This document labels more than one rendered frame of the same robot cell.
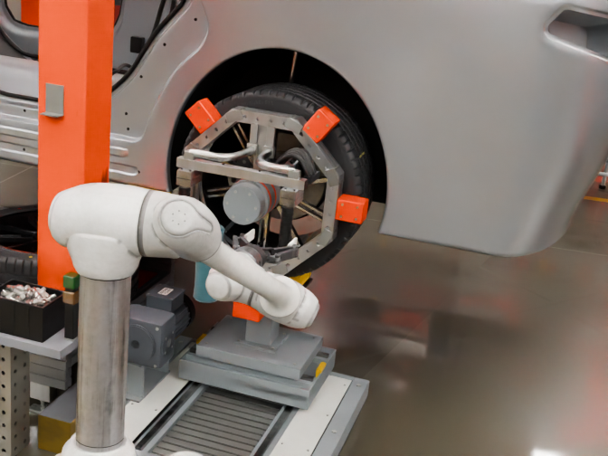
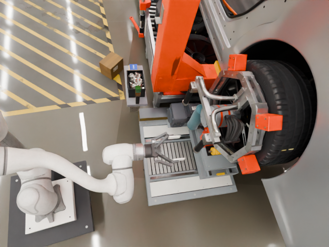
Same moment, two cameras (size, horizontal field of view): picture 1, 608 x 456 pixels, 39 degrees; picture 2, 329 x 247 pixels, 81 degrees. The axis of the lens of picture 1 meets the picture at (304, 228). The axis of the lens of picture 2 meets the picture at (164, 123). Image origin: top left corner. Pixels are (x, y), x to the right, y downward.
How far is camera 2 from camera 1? 2.01 m
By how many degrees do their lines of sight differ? 55
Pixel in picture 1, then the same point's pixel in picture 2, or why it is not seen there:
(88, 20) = not seen: outside the picture
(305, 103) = (278, 102)
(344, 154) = (270, 143)
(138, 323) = (172, 111)
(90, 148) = (167, 46)
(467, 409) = (257, 234)
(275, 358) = (207, 158)
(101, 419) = not seen: hidden behind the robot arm
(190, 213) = not seen: outside the picture
